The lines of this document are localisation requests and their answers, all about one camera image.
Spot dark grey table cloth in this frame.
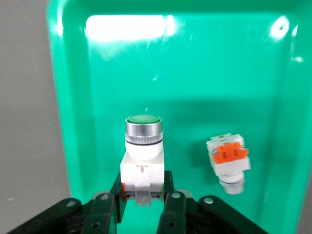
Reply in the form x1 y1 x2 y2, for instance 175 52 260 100
0 0 74 234

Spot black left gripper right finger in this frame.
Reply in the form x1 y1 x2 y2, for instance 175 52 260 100
156 170 269 234

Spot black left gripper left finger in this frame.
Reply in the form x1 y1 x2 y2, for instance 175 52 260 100
7 172 127 234

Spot white orange switch block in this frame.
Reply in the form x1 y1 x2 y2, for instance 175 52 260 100
206 133 252 195

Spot green button with white block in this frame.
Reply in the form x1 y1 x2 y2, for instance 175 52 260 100
120 114 165 208

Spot green plastic tray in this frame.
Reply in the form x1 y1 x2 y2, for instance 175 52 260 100
46 0 312 234

